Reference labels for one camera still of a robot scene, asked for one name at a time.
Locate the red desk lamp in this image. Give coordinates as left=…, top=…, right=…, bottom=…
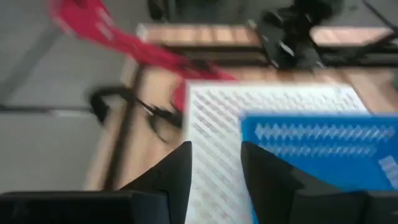
left=49, top=0, right=237, bottom=111

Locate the blue plastic basket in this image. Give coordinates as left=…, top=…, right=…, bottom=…
left=238, top=111, right=398, bottom=224

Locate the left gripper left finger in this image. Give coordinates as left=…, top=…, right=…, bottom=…
left=119, top=141, right=193, bottom=224

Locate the black lamp cord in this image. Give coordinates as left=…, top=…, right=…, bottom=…
left=88, top=86, right=184, bottom=144

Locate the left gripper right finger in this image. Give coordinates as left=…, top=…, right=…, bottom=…
left=241, top=141, right=305, bottom=224

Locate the white perforated metal shelf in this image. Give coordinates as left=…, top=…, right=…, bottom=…
left=183, top=81, right=371, bottom=224

